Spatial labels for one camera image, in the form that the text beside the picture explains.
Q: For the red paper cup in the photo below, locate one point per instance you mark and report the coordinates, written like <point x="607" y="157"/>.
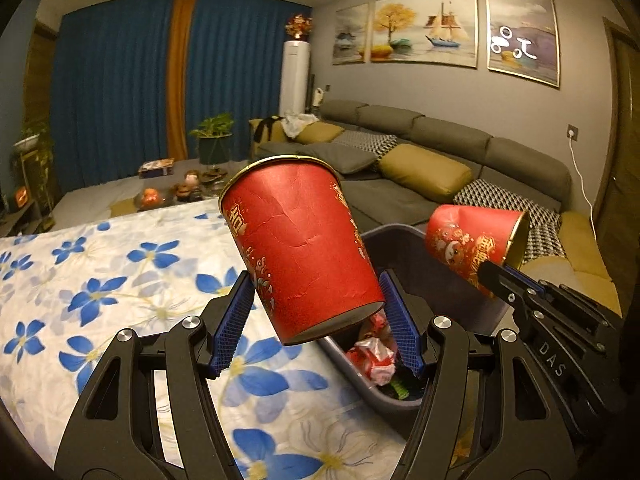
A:
<point x="300" y="250"/>
<point x="460" y="245"/>

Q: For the orange lamp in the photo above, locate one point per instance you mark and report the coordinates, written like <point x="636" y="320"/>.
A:
<point x="22" y="197"/>

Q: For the black garment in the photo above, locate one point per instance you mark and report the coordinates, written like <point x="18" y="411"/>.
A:
<point x="265" y="130"/>

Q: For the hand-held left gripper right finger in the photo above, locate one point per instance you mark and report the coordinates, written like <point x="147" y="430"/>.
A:
<point x="402" y="330"/>

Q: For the wooden blind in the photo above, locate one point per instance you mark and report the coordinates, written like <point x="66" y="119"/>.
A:
<point x="40" y="75"/>

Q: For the trailing potted plant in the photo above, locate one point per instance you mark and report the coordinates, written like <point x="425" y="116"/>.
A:
<point x="32" y="155"/>

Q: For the blue curtain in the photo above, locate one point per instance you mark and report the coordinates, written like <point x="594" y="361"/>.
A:
<point x="115" y="90"/>
<point x="240" y="70"/>

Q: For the grey sofa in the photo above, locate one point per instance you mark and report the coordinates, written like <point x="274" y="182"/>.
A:
<point x="500" y="160"/>

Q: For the small yellow pillow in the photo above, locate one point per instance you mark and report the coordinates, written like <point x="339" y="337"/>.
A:
<point x="320" y="133"/>

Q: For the tree and ship painting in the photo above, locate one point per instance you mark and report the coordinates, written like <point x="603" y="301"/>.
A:
<point x="425" y="27"/>

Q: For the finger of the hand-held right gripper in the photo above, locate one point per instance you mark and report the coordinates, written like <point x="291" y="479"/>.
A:
<point x="530" y="284"/>
<point x="500" y="285"/>

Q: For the small figurine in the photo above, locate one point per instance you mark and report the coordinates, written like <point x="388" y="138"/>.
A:
<point x="191" y="179"/>

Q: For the grey pillow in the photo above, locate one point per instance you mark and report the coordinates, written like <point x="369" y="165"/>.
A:
<point x="340" y="157"/>

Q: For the wooden door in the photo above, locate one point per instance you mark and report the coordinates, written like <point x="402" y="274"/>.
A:
<point x="625" y="160"/>

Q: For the green potted plant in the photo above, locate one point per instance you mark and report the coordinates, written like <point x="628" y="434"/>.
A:
<point x="212" y="125"/>

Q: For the flat printed box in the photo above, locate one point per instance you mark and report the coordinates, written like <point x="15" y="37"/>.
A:
<point x="156" y="168"/>

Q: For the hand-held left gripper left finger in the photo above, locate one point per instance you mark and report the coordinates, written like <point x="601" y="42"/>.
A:
<point x="232" y="330"/>

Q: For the large yellow cushion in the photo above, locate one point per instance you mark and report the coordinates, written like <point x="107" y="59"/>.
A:
<point x="575" y="245"/>

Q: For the small landscape painting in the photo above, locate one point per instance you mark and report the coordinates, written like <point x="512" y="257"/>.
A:
<point x="351" y="35"/>

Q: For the white cloth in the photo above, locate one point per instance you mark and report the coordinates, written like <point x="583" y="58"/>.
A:
<point x="300" y="122"/>

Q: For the blue floral tablecloth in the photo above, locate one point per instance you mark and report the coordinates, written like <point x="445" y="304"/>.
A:
<point x="150" y="285"/>

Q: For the red gold flower decoration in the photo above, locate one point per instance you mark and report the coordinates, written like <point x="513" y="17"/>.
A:
<point x="298" y="27"/>

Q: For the orange curtain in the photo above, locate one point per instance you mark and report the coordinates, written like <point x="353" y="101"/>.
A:
<point x="181" y="75"/>

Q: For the green foam net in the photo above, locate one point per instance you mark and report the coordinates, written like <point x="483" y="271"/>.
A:
<point x="402" y="390"/>

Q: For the black white patterned pillow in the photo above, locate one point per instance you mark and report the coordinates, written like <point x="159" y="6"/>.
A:
<point x="500" y="197"/>
<point x="367" y="142"/>

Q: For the red plastic snack bag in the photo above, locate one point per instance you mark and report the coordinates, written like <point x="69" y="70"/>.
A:
<point x="372" y="360"/>

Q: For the grey abstract painting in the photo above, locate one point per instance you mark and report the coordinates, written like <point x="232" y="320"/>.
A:
<point x="522" y="37"/>

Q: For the wall socket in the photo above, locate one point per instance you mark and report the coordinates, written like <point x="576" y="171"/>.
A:
<point x="572" y="132"/>

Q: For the dark grey trash bin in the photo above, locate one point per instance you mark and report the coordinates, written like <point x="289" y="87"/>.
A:
<point x="410" y="260"/>

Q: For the white standing air conditioner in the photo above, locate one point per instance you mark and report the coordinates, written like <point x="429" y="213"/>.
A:
<point x="294" y="77"/>

